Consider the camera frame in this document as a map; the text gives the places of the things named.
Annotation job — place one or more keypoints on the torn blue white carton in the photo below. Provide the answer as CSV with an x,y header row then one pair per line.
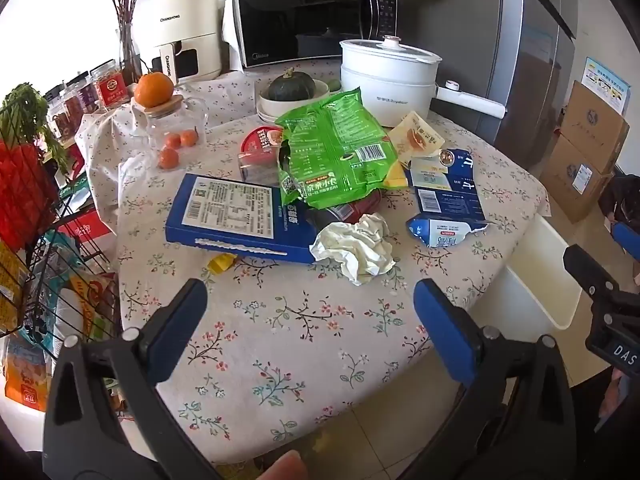
x,y
445,195

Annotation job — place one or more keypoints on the pale yellow snack packet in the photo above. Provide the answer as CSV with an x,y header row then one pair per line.
x,y
417,135

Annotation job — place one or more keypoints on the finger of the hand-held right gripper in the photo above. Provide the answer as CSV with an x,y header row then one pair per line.
x,y
627,239
590,272

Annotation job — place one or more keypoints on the green leafy plant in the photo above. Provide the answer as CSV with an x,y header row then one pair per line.
x,y
30,110

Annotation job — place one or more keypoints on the small yellow wrapper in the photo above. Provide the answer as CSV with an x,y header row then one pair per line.
x,y
222,262

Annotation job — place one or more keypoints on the dark filled glass jar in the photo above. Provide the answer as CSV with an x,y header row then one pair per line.
x,y
82,95
60,115

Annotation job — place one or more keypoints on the brown cardboard box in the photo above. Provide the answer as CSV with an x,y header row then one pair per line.
x,y
592,125
570,180

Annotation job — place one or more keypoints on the glass jar with bamboo lid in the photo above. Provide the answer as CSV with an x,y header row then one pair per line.
x,y
187,120

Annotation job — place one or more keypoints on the white electric pot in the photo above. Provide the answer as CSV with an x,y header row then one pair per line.
x,y
385,80

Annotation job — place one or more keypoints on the large white tissue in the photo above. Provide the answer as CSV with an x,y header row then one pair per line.
x,y
355,247

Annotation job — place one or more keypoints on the person's left hand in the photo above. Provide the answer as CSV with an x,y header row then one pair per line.
x,y
282,467

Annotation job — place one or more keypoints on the white bowl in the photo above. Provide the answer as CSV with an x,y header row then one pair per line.
x,y
267,105

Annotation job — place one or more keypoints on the white air fryer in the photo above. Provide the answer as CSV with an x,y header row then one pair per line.
x,y
180,25

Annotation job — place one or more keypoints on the red lidded food tub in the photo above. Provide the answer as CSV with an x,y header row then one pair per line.
x,y
260,140

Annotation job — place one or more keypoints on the black microwave oven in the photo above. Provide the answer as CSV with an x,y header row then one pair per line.
x,y
300,15

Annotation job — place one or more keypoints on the blue cardboard box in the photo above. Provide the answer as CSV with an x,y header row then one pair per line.
x,y
225,212

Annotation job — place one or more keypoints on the red box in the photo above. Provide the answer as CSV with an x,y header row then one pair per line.
x,y
85,225

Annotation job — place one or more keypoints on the red mesh bag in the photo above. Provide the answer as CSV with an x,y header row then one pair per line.
x,y
25,195

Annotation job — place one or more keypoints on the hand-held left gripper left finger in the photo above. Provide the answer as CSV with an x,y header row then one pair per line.
x,y
176,331

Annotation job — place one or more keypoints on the blue wall poster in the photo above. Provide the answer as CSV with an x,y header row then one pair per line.
x,y
607,85

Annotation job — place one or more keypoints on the dark red wrapper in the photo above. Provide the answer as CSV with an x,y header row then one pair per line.
x,y
370,201

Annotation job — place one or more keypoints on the small green fruit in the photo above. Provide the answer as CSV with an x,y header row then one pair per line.
x,y
334,85

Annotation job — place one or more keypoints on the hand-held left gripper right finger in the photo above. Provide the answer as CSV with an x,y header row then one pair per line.
x,y
441,321

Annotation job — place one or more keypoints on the dark brown bag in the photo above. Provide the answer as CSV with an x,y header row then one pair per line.
x,y
622,200

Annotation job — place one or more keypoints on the large orange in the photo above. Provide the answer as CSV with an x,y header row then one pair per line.
x,y
154,90

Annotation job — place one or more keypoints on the red label jar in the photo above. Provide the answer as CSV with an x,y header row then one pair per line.
x,y
110,87

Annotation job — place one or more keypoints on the small orange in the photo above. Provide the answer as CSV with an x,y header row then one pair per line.
x,y
173,141
168,158
188,138

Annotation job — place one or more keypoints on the dark green squash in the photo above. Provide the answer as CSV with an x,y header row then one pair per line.
x,y
291,87

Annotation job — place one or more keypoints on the orange snack packet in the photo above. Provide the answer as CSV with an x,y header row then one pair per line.
x,y
27,375

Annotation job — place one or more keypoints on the white plate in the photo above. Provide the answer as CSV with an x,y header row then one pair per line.
x,y
267,117

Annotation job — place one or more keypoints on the green snack bag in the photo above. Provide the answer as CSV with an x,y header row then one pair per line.
x,y
335,150

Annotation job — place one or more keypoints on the white plastic bin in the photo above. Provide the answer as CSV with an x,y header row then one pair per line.
x,y
540,270

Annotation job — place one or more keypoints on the grey refrigerator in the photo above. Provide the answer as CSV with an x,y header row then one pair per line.
x,y
515,50

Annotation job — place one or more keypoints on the glass vase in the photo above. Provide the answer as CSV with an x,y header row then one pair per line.
x,y
130,55

